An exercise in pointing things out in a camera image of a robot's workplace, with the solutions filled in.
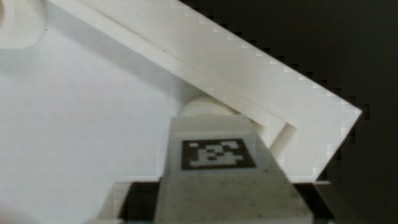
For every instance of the white square tabletop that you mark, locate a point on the white square tabletop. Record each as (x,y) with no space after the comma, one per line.
(108,62)

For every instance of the white leg with tags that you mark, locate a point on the white leg with tags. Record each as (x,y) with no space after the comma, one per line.
(223,186)

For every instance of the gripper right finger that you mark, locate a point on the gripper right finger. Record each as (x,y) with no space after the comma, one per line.
(324,216)

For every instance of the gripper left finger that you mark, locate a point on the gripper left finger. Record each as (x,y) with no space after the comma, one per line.
(140,203)

